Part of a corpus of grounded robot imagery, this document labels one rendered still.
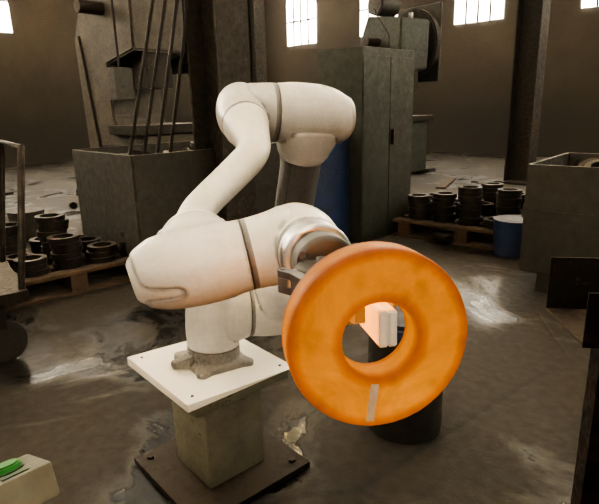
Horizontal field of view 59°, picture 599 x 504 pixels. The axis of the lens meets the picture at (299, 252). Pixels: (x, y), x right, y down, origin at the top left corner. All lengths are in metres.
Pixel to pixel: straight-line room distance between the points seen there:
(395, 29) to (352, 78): 4.34
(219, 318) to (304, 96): 0.65
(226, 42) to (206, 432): 2.54
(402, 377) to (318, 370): 0.07
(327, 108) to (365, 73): 2.99
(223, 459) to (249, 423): 0.12
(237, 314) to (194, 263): 0.83
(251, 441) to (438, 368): 1.29
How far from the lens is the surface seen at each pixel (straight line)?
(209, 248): 0.70
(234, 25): 3.62
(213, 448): 1.65
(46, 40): 13.01
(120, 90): 5.70
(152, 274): 0.71
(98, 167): 3.91
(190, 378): 1.56
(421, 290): 0.45
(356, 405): 0.47
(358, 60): 4.23
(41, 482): 0.89
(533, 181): 3.32
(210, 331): 1.53
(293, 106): 1.22
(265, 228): 0.71
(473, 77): 12.07
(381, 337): 0.43
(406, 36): 8.55
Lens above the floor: 1.10
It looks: 15 degrees down
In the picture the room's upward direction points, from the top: 1 degrees counter-clockwise
